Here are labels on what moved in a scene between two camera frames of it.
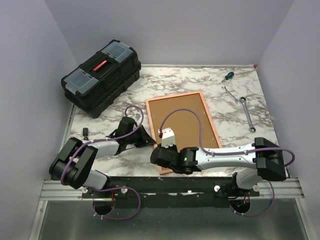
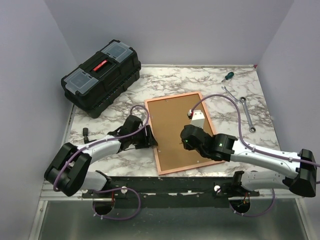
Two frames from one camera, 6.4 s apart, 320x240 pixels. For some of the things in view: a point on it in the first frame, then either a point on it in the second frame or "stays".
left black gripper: [145, 140] stays
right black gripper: [173, 147] → [187, 146]
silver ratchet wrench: [251, 129] stays
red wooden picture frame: [183, 124] stays
